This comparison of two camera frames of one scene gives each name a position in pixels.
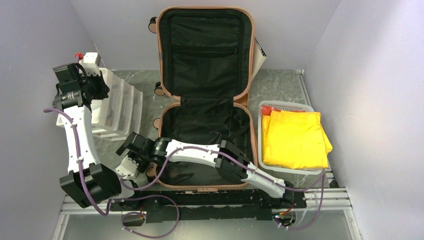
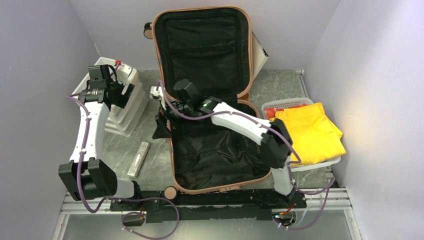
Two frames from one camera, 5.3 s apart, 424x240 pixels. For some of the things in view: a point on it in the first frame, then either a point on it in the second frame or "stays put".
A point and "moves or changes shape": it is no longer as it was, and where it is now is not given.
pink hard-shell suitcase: (206, 75) stays put
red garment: (266, 110) moves or changes shape
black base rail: (205, 205) stays put
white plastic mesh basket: (299, 106) moves or changes shape
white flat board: (258, 57) stays put
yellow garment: (295, 139) moves or changes shape
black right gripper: (142, 166) -> (162, 130)
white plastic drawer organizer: (118, 117) moves or changes shape
